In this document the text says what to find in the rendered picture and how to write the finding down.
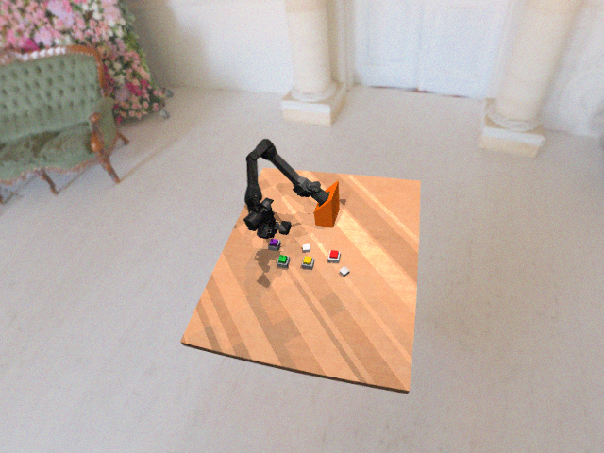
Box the red button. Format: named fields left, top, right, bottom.
left=327, top=250, right=341, bottom=263

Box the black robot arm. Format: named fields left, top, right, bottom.
left=243, top=139, right=330, bottom=239

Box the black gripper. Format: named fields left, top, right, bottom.
left=263, top=212, right=292, bottom=239

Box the yellow button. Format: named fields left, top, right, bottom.
left=301, top=256, right=315, bottom=270

